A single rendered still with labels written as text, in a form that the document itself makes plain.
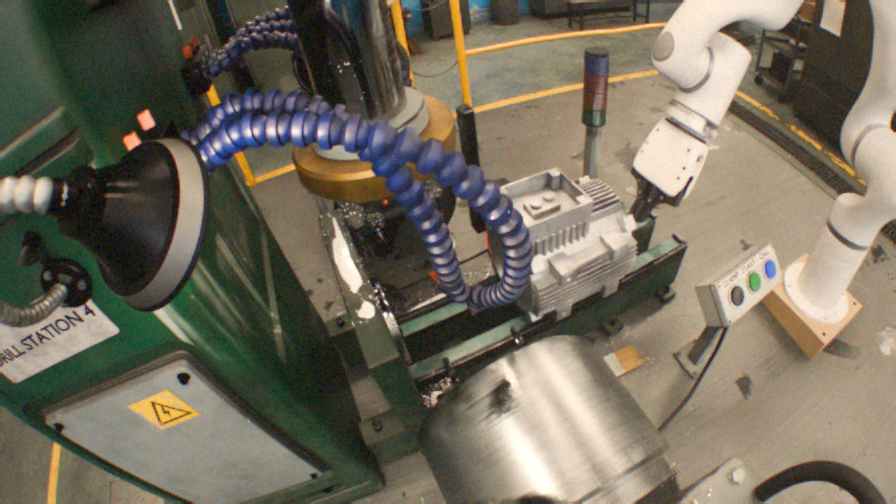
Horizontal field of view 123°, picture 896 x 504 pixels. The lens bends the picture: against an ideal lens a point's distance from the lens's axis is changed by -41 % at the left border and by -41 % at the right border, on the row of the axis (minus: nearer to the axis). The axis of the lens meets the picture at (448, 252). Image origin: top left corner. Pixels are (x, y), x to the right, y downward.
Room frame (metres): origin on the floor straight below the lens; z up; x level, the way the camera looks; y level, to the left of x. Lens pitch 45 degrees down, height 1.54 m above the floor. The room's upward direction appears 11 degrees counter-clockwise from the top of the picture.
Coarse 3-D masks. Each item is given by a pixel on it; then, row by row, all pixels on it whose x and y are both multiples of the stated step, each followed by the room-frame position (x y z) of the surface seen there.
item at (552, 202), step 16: (544, 176) 0.52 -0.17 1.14; (560, 176) 0.51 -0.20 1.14; (512, 192) 0.51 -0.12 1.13; (528, 192) 0.51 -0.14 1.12; (544, 192) 0.51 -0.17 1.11; (560, 192) 0.50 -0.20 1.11; (576, 192) 0.47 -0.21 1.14; (528, 208) 0.46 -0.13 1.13; (544, 208) 0.46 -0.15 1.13; (560, 208) 0.46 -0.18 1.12; (576, 208) 0.43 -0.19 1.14; (592, 208) 0.44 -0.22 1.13; (528, 224) 0.41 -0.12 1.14; (544, 224) 0.41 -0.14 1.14; (560, 224) 0.42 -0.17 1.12; (576, 224) 0.43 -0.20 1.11; (544, 240) 0.41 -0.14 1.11; (560, 240) 0.42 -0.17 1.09
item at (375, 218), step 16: (448, 192) 0.65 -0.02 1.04; (336, 208) 0.59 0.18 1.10; (368, 208) 0.60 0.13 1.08; (384, 208) 0.61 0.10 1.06; (400, 208) 0.62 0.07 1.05; (448, 208) 0.65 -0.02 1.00; (368, 224) 0.57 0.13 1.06; (384, 224) 0.58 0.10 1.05; (400, 224) 0.62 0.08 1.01; (368, 240) 0.60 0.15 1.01; (384, 240) 0.53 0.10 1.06; (400, 240) 0.61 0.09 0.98; (416, 240) 0.62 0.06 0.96; (384, 256) 0.60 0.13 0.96; (400, 256) 0.61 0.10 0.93
